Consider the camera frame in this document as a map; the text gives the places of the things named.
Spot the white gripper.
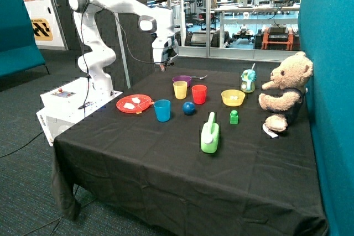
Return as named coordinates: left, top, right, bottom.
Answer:
left=152, top=35, right=179, bottom=71

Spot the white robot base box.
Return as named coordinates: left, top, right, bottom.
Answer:
left=37, top=77, right=122, bottom=146

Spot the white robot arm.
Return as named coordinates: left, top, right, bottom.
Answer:
left=69, top=0, right=179, bottom=97

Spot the purple plastic bowl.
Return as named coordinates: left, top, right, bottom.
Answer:
left=172, top=75, right=192, bottom=87

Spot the yellow plastic cup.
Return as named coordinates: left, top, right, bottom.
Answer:
left=173, top=81, right=188, bottom=99

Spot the metal spoon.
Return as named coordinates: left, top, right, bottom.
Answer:
left=190, top=75, right=207, bottom=80

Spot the blue plastic cup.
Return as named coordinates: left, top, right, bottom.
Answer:
left=154, top=99, right=171, bottom=122

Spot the red plastic cup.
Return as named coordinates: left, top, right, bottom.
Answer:
left=191, top=85, right=207, bottom=104

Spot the red plastic plate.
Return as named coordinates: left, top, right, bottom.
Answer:
left=116, top=94, right=154, bottom=114

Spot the blue ball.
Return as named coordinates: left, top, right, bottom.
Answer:
left=182, top=102, right=196, bottom=116

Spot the yellow plastic bowl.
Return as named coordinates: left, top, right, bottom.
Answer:
left=221, top=89, right=246, bottom=107

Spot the green toy watering can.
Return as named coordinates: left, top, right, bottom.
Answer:
left=200, top=112, right=220, bottom=154

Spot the black marker pen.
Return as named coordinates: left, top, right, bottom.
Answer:
left=78, top=102, right=93, bottom=109

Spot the teal sippy cup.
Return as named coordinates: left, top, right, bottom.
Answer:
left=241, top=63, right=257, bottom=93

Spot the green toy block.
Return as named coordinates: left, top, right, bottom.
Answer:
left=230, top=110, right=239, bottom=124

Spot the black tablecloth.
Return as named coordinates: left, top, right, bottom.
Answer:
left=51, top=67, right=329, bottom=235

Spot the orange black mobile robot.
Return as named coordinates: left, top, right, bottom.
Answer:
left=254, top=24, right=300, bottom=51

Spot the beige teddy bear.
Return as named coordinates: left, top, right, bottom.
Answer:
left=258, top=51, right=313, bottom=133

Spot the teal sofa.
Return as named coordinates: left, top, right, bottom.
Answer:
left=1, top=0, right=45, bottom=77

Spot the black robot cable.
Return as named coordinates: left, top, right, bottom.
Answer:
left=78, top=3, right=169, bottom=110

